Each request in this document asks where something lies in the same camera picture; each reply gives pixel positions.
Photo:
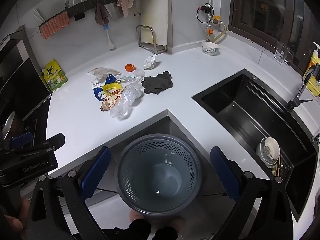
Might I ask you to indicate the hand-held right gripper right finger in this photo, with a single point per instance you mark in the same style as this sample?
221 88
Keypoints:
225 175

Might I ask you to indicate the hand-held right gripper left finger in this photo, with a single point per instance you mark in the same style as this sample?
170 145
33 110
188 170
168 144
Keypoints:
96 172

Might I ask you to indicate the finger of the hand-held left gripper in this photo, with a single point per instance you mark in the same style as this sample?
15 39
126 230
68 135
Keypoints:
22 139
56 140

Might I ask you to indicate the grey perforated waste bin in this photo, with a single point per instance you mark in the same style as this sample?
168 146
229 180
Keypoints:
140 197

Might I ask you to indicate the brown patterned snack wrapper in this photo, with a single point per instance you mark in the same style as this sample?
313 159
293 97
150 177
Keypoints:
110 103

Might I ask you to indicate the crushed clear plastic bottle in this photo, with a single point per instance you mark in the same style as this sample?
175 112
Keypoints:
126 101

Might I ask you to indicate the white wet wipes packet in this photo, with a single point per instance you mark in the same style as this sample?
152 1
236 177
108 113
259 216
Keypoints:
102 71

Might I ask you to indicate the clear plastic bag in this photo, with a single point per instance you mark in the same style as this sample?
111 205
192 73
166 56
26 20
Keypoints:
136 77

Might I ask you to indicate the dark brown cloth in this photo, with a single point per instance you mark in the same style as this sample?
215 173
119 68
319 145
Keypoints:
157 83

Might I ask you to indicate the white paper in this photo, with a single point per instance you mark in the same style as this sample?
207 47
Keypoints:
150 62

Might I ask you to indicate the person's left hand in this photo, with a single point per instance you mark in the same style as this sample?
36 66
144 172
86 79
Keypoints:
15 223

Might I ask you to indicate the metal spoon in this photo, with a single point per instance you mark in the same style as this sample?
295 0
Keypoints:
8 125

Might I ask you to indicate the white bowl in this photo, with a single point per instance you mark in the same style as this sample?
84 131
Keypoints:
271 147

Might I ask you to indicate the wooden chopsticks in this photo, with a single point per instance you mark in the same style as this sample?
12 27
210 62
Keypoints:
278 167

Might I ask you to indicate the green yellow pouch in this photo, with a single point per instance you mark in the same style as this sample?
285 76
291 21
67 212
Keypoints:
53 77

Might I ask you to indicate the black kitchen sink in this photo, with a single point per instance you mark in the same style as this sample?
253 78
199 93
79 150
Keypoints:
250 110

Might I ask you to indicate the person's left foot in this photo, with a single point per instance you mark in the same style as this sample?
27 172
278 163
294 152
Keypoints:
141 228

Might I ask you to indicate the person's foot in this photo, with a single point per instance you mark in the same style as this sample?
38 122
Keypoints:
168 232
141 228

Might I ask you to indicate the person's right foot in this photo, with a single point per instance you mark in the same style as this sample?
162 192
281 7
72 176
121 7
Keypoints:
168 232

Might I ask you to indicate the metal sink faucet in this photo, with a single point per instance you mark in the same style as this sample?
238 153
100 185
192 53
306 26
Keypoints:
298 97

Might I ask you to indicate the white bottle brush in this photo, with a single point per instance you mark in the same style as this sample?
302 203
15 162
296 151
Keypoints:
110 43

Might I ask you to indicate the orange wavy sponge cloth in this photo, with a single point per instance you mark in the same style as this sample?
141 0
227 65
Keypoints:
53 26

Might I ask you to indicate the white chopsticks bundle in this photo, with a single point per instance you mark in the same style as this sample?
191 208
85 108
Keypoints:
40 15

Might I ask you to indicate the blue patterned ceramic bowl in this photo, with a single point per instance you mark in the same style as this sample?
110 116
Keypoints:
210 50

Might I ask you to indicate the metal cutting board rack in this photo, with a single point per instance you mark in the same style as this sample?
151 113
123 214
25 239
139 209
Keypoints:
147 46

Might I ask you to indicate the brown hanging cloth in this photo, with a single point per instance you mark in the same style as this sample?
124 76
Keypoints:
101 13

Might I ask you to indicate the clear glass mug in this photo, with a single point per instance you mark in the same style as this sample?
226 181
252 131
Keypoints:
282 52

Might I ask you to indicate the metal fork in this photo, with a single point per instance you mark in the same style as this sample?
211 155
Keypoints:
66 4

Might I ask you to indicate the steel cleaver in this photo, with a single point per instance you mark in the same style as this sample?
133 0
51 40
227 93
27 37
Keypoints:
113 11

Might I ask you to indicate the yellow dish soap bottle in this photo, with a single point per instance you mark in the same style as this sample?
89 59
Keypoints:
314 62

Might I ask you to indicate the orange gas knob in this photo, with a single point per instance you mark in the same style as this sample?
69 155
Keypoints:
210 31

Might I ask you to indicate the metal peeler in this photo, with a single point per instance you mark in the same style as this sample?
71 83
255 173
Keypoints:
137 11

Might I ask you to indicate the pink hanging cloth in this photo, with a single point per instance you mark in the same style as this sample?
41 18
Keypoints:
126 3

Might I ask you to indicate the white cutting board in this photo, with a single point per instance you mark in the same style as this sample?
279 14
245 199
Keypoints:
155 12

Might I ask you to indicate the black rail hook box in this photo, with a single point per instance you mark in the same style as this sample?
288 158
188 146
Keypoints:
79 17

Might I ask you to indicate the dark window frame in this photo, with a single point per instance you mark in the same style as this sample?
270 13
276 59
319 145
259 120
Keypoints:
272 22

